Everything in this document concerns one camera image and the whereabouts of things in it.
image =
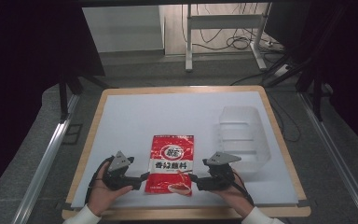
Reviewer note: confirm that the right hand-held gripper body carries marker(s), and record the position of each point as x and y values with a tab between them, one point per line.
219	179

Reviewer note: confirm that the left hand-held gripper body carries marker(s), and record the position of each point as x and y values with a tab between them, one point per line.
119	179

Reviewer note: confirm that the red seasoning packet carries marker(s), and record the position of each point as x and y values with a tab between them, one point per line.
171	168

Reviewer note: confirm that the person's left hand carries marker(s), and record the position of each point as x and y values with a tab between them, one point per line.
101	197

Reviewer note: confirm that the person's right hand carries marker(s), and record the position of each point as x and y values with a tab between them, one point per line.
239	199

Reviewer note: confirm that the clear plastic container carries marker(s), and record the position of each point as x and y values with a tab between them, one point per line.
244	137

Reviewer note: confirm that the person's left white sleeve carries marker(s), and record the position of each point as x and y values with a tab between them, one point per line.
82	217

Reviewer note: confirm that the person's white sleeve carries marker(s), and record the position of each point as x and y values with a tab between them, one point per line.
262	218
82	217

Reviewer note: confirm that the person's right white sleeve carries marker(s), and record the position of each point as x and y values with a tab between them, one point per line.
262	218

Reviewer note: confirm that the black stand legs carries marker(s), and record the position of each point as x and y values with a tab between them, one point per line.
315	93
63	96

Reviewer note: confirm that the white power strip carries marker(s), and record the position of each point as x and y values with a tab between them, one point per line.
282	71

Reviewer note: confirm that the black curtain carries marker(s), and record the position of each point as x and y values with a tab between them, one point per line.
351	62
21	62

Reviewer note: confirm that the white board with wooden frame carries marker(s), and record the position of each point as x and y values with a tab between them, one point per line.
155	118

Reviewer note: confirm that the aluminium floor rail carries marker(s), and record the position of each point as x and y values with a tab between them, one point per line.
338	161
43	165

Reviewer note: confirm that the white wall panel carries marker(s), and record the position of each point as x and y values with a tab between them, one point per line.
122	28

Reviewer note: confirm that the white metal desk frame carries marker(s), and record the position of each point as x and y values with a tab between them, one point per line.
223	21

